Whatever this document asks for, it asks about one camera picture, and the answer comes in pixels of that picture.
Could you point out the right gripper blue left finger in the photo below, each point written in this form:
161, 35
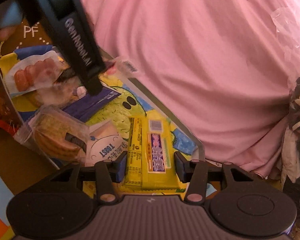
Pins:
108, 172

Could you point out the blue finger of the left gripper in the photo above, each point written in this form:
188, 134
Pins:
10, 14

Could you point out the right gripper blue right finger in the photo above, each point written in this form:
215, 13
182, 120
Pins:
195, 173

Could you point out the toast bread packet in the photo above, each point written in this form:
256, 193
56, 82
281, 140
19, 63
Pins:
105, 143

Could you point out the yellow snack bar packet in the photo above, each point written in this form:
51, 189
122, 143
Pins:
150, 158

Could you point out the pink sausages white packet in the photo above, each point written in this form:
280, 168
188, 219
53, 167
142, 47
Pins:
33, 72

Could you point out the blue white long packet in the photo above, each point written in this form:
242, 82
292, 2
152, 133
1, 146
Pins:
84, 108

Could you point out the round cake clear packet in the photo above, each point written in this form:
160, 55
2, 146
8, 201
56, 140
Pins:
55, 134

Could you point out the dark dried snack clear wrapper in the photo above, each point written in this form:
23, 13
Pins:
120, 64

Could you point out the red snack packet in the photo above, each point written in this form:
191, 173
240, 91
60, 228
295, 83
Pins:
10, 122

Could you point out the gold jerky packet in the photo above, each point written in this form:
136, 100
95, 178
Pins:
59, 95

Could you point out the brown PF patterned quilt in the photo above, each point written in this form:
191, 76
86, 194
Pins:
26, 41

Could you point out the grey tray with cartoon liner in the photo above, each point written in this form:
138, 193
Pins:
133, 101

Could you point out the colourful cartoon blanket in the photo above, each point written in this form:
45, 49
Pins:
20, 168

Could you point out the pink sheet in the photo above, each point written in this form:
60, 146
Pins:
217, 65

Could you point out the clear bag of clothes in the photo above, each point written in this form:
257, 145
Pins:
287, 23

